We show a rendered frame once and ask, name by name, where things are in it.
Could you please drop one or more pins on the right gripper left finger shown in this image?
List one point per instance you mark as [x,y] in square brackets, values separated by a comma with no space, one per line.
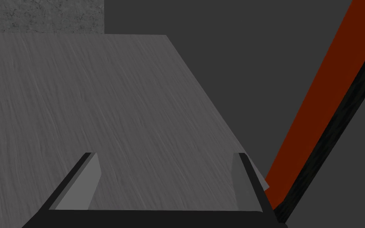
[78,186]

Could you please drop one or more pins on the red door with dark edge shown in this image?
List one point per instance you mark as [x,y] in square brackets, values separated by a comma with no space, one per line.
[322,95]

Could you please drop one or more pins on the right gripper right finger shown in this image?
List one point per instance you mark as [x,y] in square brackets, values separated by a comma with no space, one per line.
[247,190]

